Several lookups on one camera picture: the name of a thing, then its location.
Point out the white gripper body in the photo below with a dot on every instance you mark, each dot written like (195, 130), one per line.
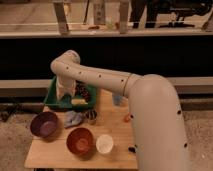
(65, 87)

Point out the green yellow sponge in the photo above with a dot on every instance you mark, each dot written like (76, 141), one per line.
(65, 102)

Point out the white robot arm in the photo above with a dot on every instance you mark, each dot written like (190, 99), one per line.
(157, 120)

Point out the purple bowl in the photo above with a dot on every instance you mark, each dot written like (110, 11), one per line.
(44, 124)

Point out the red-brown bowl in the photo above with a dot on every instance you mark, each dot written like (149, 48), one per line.
(80, 141)

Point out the dark grape bunch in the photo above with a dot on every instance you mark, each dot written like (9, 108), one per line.
(82, 91)

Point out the green plastic tray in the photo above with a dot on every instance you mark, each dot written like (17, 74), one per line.
(52, 102)

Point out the yellow banana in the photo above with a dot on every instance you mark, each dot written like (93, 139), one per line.
(78, 102)

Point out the grey crumpled cloth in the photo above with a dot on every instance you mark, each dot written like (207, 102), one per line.
(73, 118)

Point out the small metal cup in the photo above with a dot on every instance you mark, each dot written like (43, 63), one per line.
(91, 116)

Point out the blue cup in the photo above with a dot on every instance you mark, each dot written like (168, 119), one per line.
(117, 99)

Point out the white cup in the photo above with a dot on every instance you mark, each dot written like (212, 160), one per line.
(104, 144)

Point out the orange carrot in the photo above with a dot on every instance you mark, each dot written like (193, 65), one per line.
(127, 118)

